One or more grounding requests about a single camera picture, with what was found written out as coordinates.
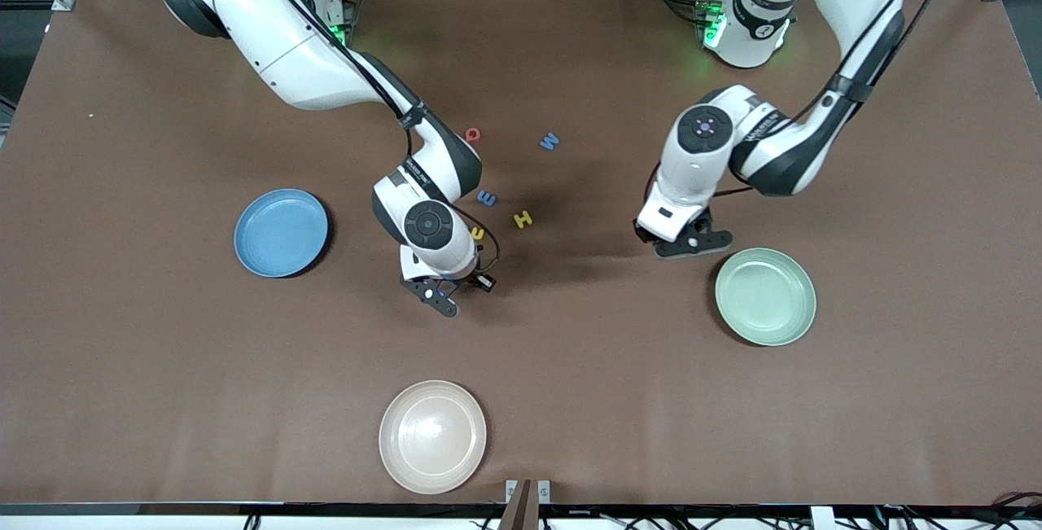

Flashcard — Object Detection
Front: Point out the mint green plate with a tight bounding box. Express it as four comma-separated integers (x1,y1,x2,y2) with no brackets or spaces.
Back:
715,247,817,348

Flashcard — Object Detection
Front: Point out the blue plate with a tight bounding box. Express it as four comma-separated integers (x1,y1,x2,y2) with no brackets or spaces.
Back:
234,189,331,278

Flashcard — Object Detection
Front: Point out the beige plate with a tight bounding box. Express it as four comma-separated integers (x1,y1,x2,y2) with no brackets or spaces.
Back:
379,380,488,495

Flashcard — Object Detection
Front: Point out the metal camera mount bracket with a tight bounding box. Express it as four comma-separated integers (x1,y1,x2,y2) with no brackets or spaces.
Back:
505,479,551,530

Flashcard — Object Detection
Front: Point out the table edge rail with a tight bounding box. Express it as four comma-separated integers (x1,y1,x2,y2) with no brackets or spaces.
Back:
0,502,1042,530

